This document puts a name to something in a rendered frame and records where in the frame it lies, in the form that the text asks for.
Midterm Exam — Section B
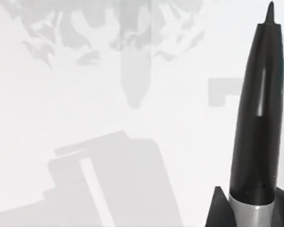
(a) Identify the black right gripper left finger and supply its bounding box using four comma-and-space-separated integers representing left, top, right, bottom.
205, 186, 239, 227

